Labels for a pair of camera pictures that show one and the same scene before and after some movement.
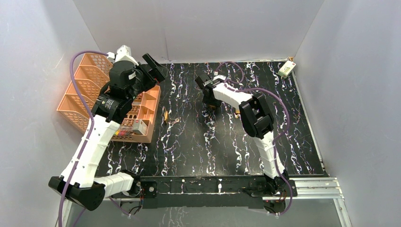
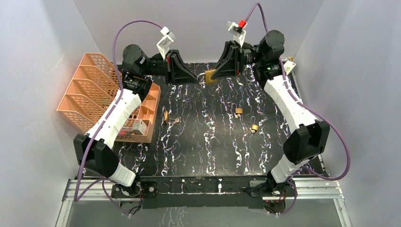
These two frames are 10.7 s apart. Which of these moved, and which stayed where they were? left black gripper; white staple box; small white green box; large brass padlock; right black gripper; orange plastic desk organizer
Moved: left black gripper; right black gripper
Stayed: orange plastic desk organizer; small white green box; large brass padlock; white staple box
